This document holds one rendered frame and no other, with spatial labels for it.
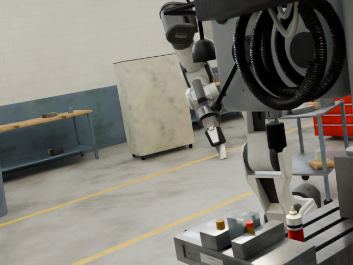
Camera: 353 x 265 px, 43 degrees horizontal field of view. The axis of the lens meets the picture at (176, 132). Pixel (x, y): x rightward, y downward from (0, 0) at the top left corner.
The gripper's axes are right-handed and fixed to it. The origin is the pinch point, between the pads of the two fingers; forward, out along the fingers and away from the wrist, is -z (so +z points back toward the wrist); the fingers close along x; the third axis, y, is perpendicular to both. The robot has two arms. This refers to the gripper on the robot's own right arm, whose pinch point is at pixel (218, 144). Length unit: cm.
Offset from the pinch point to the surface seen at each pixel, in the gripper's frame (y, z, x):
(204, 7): 11, -32, 82
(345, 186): 31.5, -31.6, 2.0
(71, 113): -254, 450, -400
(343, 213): 28.5, -36.4, -4.5
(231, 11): 15, -37, 83
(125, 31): -143, 665, -450
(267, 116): 16.7, -22.3, 35.1
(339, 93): 29, -39, 57
